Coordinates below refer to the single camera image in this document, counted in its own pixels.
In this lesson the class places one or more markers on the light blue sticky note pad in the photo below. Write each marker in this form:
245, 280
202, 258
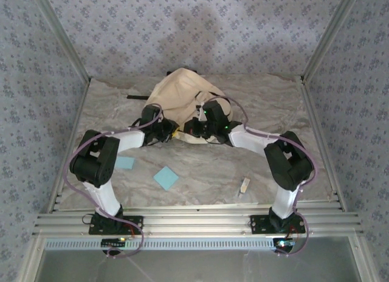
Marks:
125, 163
165, 178

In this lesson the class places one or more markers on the small white beige glue stick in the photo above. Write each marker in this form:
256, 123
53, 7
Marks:
244, 187

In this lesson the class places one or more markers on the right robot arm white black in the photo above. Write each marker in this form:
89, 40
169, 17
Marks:
285, 166

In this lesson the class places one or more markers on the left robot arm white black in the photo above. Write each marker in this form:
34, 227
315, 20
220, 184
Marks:
106, 191

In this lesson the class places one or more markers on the black left controller board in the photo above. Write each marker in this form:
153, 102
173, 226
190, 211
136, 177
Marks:
113, 242

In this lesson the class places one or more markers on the grey metal lower panel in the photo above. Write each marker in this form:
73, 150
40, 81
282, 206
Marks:
197, 266

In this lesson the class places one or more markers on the right controller board green light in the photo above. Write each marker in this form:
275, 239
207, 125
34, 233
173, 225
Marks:
284, 243

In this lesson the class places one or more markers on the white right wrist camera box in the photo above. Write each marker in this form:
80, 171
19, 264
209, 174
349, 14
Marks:
202, 113

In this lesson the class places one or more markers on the aluminium side rail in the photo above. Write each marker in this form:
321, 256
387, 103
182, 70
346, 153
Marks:
71, 133
319, 127

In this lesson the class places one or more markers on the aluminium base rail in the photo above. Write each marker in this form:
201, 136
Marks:
197, 221

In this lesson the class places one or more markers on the aluminium frame post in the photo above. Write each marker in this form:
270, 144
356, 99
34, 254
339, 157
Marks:
62, 36
329, 36

